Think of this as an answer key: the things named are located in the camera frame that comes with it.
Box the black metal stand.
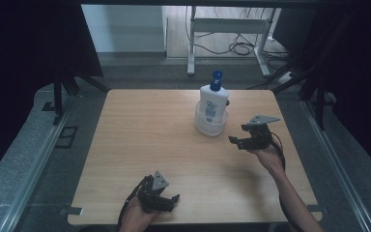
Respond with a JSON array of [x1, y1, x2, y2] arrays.
[[270, 13, 352, 131], [51, 69, 111, 126]]

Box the left hand-held gripper black cable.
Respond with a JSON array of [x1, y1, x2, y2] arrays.
[[117, 175, 153, 230]]

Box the person's right hand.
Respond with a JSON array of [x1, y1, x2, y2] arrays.
[[250, 144, 287, 178]]

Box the black rectangular floor frame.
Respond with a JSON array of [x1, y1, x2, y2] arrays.
[[54, 126, 79, 150]]

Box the black cables on floor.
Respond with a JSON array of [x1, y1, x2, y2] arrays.
[[185, 6, 291, 71]]

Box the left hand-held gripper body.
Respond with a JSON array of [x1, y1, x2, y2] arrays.
[[137, 170, 171, 213]]

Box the right hand-held gripper black cable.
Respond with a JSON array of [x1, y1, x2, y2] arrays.
[[270, 130, 305, 232]]

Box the aluminium floor rail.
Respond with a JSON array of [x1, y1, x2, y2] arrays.
[[0, 96, 75, 232], [300, 100, 371, 232]]

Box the white pump bottle blue nozzle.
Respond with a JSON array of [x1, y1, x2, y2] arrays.
[[199, 70, 231, 126]]

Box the white metal desk frame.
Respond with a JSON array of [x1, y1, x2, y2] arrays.
[[186, 5, 277, 78]]

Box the black curtain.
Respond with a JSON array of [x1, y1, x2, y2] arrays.
[[0, 0, 104, 187], [271, 0, 371, 183]]

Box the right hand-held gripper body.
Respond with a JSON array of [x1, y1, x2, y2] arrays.
[[241, 114, 281, 151]]

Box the person's left hand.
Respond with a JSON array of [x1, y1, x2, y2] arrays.
[[118, 195, 159, 232]]

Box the white power strip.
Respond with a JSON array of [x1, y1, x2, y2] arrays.
[[277, 72, 295, 84]]

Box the hand-held gripper black cable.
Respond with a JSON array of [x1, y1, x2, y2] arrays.
[[270, 130, 305, 232], [117, 175, 153, 230]]

